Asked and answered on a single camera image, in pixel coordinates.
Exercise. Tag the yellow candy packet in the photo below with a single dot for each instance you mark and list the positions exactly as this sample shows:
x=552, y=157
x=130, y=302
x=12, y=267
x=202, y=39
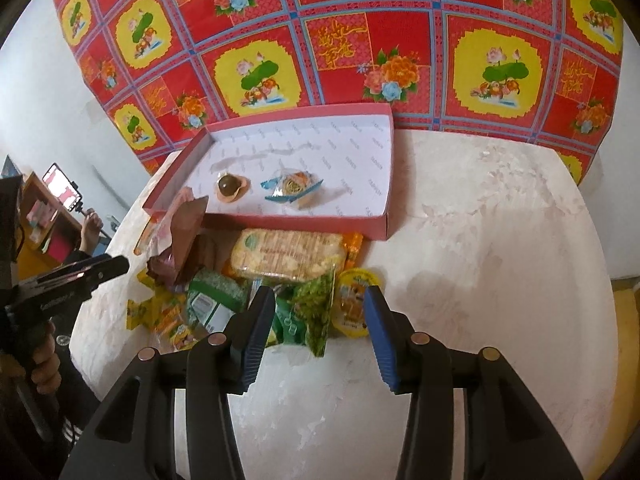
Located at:
x=140, y=310

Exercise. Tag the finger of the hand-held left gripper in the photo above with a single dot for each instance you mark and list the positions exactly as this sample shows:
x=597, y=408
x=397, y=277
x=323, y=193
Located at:
x=95, y=266
x=97, y=280

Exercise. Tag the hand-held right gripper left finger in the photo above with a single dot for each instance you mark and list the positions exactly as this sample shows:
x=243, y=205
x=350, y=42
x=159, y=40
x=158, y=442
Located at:
x=255, y=340

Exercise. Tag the black phone tripod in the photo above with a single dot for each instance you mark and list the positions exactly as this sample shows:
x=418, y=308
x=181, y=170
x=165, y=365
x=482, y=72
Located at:
x=92, y=217

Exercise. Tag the orange rice cracker packet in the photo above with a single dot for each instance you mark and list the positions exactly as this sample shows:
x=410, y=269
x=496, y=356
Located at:
x=290, y=255

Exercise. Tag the wooden shelf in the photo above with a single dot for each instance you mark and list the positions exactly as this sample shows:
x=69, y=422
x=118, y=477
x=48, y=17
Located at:
x=35, y=225

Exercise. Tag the person's left hand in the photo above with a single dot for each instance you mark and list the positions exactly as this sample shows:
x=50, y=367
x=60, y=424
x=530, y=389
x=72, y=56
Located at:
x=44, y=367

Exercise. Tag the brown snack packet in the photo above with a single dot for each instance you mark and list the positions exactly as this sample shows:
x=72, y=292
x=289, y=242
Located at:
x=187, y=230

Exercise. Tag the blue picture card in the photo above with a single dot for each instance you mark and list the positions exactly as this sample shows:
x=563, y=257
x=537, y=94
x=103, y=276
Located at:
x=9, y=166

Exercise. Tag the green snack packet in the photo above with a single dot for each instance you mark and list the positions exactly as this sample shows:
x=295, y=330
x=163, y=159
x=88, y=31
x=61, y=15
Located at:
x=215, y=300
x=286, y=325
x=315, y=310

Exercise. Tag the wall socket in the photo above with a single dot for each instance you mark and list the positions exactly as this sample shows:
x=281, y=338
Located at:
x=112, y=220

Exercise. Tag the round brown jelly candy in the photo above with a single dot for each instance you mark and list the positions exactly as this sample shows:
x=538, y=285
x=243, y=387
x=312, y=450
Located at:
x=230, y=186

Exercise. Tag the yellow jelly cup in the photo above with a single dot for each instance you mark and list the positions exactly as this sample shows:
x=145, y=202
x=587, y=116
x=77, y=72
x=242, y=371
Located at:
x=357, y=307

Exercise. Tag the smartphone with lit screen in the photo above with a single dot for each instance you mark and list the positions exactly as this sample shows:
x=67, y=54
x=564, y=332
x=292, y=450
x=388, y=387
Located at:
x=62, y=187

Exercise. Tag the shallow pink cardboard box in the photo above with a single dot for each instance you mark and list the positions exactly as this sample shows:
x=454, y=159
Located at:
x=300, y=160

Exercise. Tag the person's left forearm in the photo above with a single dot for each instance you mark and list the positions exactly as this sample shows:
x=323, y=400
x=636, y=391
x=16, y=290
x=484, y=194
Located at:
x=75, y=400

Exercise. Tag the red floral printed cloth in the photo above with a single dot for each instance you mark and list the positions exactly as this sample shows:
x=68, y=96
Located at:
x=350, y=45

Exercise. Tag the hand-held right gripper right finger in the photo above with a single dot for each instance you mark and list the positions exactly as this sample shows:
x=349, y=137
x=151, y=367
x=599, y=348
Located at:
x=380, y=340

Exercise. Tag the clear blue-edged snack packet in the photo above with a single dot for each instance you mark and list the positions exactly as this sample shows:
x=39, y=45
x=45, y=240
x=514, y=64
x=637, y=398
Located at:
x=295, y=187

